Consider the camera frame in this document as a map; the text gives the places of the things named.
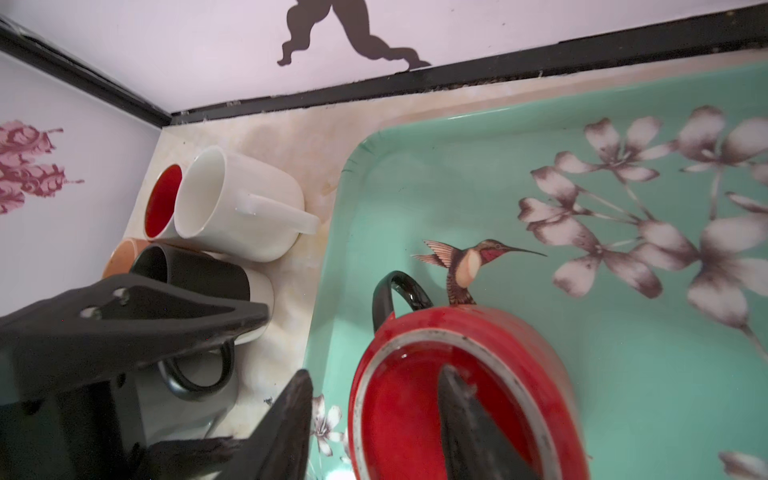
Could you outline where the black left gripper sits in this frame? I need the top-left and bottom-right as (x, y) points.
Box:
(1, 274), (269, 479)

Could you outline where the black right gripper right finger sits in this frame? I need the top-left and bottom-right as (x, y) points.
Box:
(438, 365), (537, 480)

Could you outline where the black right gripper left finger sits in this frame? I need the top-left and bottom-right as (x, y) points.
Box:
(217, 369), (313, 480)

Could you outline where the peach and cream mug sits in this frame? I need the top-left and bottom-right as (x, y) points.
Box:
(102, 237), (150, 279)

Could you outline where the black and white mug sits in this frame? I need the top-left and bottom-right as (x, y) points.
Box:
(130, 244), (274, 401)

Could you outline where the white mug red inside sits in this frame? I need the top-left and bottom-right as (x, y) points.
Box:
(143, 164), (183, 242)

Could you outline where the grey mug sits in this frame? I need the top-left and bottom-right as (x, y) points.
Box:
(134, 349), (238, 445)

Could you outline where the mint green floral tray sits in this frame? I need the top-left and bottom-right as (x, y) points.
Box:
(304, 61), (767, 479)

